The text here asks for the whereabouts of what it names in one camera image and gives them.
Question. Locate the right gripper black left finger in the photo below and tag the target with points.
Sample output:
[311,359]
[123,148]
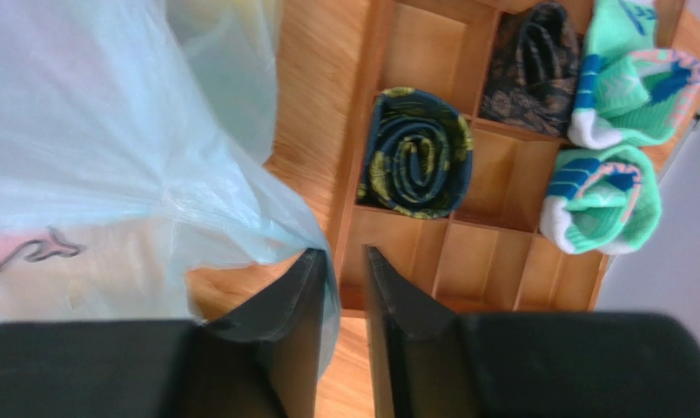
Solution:
[282,325]

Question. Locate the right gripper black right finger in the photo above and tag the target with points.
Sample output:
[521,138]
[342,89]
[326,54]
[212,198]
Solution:
[415,352]

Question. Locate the light blue plastic bag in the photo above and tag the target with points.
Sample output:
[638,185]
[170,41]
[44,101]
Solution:
[133,138]

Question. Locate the wooden compartment tray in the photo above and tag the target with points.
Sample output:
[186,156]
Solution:
[489,253]

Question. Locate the dark blue yellow rolled sock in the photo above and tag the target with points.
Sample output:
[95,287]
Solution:
[419,155]

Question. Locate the green white sock near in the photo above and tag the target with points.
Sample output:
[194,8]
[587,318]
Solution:
[601,200]

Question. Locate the green white sock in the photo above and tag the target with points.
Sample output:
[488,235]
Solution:
[630,91]
[601,200]

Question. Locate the black patterned rolled sock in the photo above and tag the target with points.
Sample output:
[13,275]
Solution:
[534,70]

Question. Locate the green white sock far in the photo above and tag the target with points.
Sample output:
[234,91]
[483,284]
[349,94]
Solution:
[630,91]

